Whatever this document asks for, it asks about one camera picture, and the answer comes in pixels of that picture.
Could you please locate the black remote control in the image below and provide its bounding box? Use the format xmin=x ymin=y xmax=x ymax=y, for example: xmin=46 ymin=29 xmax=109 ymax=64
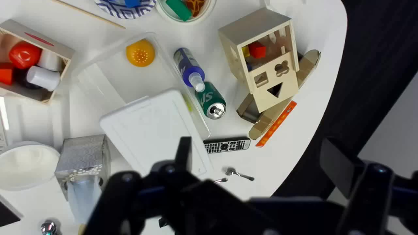
xmin=203 ymin=136 xmax=253 ymax=156

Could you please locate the green soda can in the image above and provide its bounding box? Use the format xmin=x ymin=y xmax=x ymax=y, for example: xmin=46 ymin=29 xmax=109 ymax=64
xmin=194 ymin=81 xmax=229 ymax=120

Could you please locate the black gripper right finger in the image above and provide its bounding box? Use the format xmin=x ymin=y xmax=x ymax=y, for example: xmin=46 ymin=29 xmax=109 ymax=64
xmin=319 ymin=137 xmax=366 ymax=200

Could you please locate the clear plastic container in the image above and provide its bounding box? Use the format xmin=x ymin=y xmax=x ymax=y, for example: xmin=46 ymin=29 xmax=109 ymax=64
xmin=70 ymin=31 xmax=212 ymax=145

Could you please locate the small wooden crate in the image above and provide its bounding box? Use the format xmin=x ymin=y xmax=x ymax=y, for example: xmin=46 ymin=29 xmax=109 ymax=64
xmin=0 ymin=18 xmax=78 ymax=106

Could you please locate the green toy block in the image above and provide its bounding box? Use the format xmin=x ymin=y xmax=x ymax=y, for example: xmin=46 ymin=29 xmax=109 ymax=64
xmin=165 ymin=0 xmax=194 ymax=22

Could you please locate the white bottle cap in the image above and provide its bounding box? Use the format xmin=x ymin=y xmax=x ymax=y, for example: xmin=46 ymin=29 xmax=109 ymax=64
xmin=194 ymin=80 xmax=208 ymax=94

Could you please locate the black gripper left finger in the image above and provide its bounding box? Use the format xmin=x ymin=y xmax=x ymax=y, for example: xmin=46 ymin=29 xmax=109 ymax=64
xmin=174 ymin=136 xmax=194 ymax=175

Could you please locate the red toy tomato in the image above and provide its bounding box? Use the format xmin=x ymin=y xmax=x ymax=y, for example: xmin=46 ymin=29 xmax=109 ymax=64
xmin=8 ymin=41 xmax=44 ymax=72

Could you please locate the metal spoon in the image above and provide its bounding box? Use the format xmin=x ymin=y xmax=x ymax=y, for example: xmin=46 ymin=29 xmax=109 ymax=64
xmin=224 ymin=166 xmax=258 ymax=183

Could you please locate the flat wooden sorter lid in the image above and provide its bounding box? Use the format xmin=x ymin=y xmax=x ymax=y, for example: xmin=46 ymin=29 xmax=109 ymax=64
xmin=236 ymin=48 xmax=323 ymax=142

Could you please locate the red toy block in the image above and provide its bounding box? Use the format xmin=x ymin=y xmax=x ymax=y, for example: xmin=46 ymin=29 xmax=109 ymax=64
xmin=249 ymin=41 xmax=268 ymax=60

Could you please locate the white toy cylinder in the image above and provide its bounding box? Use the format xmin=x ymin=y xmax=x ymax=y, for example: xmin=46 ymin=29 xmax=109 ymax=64
xmin=25 ymin=64 xmax=62 ymax=93
xmin=37 ymin=48 xmax=66 ymax=73

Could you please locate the white container lid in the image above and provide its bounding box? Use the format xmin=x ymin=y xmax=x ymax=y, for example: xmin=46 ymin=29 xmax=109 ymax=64
xmin=100 ymin=89 xmax=216 ymax=180

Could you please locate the green rimmed bowl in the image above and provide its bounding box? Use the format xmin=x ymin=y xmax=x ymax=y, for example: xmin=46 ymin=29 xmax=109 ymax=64
xmin=155 ymin=0 xmax=219 ymax=25

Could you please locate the wooden chopstick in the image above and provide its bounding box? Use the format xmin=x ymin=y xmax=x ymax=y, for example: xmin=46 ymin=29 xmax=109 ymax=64
xmin=54 ymin=0 xmax=127 ymax=31

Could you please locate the orange-red toy block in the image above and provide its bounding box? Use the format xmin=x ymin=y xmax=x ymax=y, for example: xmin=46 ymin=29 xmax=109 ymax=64
xmin=0 ymin=63 xmax=17 ymax=86

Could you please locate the blue patterned plate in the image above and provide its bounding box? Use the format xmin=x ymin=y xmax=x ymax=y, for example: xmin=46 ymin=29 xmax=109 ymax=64
xmin=95 ymin=0 xmax=159 ymax=21

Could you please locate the silver tissue box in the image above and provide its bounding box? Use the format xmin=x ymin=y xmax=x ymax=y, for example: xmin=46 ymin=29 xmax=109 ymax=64
xmin=54 ymin=133 xmax=113 ymax=226

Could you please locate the wooden shape sorter box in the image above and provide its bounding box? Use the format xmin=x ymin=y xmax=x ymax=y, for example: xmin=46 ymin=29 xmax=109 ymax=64
xmin=219 ymin=7 xmax=302 ymax=115

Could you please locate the white bowl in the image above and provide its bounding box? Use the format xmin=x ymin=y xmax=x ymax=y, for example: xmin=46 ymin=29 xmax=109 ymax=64
xmin=0 ymin=140 xmax=62 ymax=192

